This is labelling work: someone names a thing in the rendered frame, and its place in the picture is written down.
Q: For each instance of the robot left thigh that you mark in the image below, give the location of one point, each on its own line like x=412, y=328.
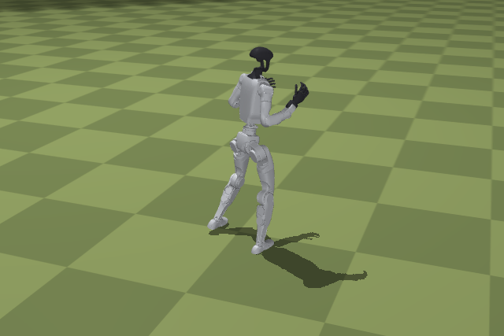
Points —
x=241, y=160

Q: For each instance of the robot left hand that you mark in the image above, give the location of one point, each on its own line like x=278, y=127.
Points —
x=269, y=80

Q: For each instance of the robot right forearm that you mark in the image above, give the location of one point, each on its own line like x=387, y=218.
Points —
x=276, y=118

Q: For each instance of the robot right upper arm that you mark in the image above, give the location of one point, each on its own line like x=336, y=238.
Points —
x=265, y=91

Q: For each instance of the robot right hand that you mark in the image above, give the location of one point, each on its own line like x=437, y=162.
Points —
x=299, y=96

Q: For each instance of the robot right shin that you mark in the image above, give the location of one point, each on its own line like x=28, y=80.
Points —
x=264, y=215

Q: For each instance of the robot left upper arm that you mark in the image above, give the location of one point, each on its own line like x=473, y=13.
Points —
x=233, y=101

